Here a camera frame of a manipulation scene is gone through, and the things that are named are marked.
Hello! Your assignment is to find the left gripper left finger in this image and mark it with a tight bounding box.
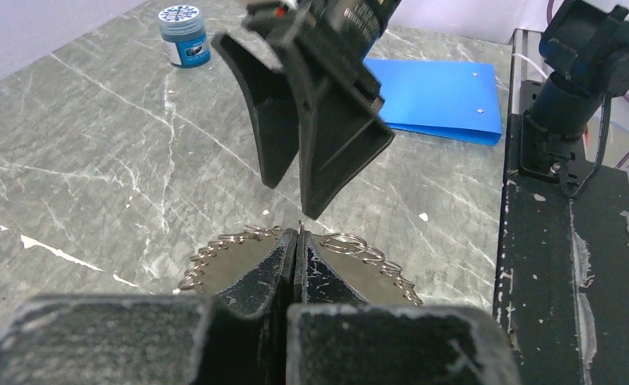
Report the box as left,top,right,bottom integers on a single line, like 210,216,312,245
0,229,297,384

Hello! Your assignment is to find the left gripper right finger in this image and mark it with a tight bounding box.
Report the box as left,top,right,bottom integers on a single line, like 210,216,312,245
286,230,517,384

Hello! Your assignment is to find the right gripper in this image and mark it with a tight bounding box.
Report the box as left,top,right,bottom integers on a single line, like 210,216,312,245
212,1,400,219

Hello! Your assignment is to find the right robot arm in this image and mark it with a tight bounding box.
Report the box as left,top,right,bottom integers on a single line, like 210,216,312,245
212,1,629,219

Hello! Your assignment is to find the blue small jar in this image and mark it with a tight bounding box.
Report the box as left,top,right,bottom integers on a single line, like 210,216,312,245
156,5,211,68

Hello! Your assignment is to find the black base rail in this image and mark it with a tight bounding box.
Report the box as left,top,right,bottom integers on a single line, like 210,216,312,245
493,30,629,384

